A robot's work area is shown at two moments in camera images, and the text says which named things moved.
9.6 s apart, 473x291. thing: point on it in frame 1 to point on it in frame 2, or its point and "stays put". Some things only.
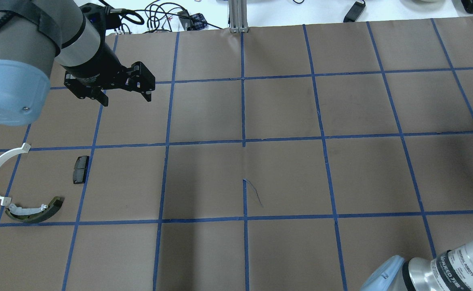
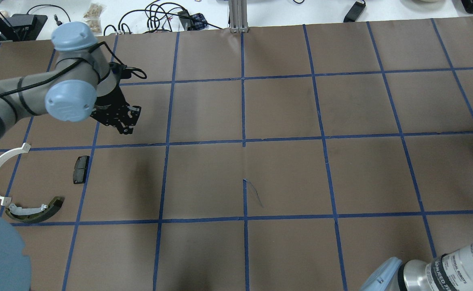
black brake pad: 80,170 stays put
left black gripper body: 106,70 to 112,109
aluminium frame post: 238,13 stays put
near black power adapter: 355,12 stays put
